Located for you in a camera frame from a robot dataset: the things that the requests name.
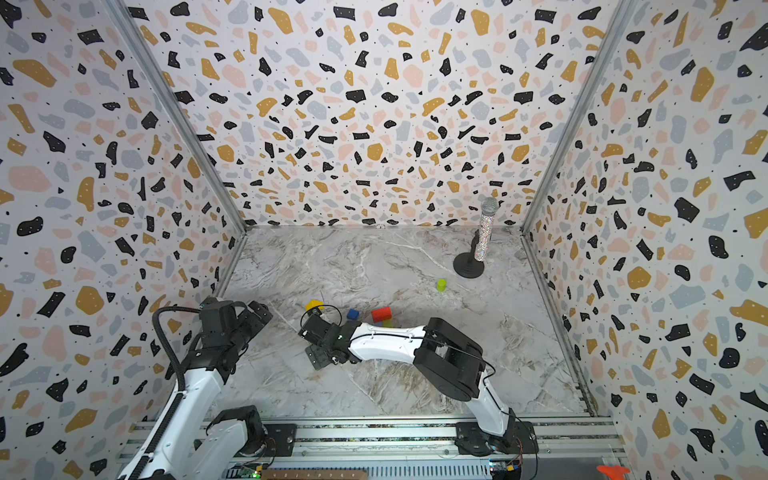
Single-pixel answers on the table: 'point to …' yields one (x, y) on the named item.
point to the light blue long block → (378, 324)
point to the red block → (382, 314)
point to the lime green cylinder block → (441, 285)
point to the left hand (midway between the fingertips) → (254, 311)
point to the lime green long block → (387, 323)
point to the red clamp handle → (614, 472)
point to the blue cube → (352, 314)
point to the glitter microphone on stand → (471, 264)
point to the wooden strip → (314, 475)
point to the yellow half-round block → (314, 303)
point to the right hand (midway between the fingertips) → (317, 344)
